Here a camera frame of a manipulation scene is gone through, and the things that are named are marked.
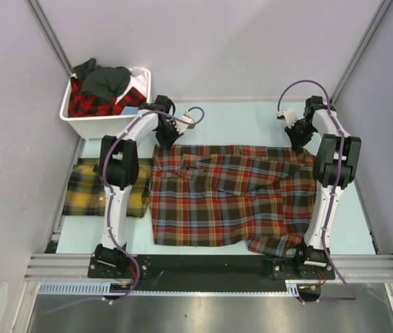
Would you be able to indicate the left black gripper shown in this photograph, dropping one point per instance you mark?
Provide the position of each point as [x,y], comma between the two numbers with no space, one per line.
[168,142]

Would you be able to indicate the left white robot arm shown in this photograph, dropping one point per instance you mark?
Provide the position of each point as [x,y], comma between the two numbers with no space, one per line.
[119,168]

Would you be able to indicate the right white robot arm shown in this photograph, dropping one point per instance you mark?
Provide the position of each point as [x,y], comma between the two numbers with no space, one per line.
[334,169]

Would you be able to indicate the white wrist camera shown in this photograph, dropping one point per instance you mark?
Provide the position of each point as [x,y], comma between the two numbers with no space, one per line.
[185,122]
[289,116]

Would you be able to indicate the white shirt in bin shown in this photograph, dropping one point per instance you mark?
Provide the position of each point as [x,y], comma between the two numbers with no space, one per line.
[141,80]

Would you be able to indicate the folded yellow plaid shirt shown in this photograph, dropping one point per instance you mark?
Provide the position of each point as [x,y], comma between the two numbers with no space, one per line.
[85,194]

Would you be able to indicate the white slotted cable duct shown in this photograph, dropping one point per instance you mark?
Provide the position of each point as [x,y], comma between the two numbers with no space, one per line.
[108,289]

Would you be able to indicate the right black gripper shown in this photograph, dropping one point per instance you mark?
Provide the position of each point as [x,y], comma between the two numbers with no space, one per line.
[297,142]

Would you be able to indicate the red brown plaid shirt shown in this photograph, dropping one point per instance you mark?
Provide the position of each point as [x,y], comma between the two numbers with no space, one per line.
[213,196]

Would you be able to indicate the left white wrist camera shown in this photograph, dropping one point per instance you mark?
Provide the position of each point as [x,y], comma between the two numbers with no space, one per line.
[185,122]

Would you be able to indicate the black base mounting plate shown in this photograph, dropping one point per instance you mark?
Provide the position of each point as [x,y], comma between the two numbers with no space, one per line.
[222,273]

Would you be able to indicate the white plastic laundry bin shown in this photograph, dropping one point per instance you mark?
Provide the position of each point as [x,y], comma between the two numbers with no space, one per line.
[95,127]

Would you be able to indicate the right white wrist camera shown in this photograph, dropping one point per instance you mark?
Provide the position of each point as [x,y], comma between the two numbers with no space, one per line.
[289,116]

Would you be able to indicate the aluminium frame rail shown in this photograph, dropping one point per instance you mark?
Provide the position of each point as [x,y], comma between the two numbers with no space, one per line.
[354,268]

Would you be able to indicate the red black checked shirt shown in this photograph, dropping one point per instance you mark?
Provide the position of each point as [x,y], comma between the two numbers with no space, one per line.
[80,105]

